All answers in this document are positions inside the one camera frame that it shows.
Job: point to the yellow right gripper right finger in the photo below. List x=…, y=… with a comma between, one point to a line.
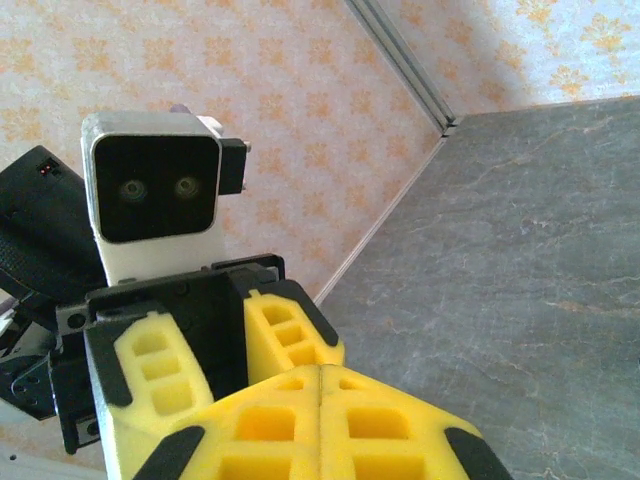
x=390, y=440

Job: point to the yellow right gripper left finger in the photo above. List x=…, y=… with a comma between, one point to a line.
x=260, y=440

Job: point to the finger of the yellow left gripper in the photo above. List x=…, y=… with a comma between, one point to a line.
x=125, y=435
x=320, y=345

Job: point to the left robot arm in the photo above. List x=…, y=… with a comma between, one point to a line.
x=45, y=235

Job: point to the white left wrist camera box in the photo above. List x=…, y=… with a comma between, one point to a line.
x=150, y=250

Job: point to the aluminium frame post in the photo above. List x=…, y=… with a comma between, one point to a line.
x=405, y=65

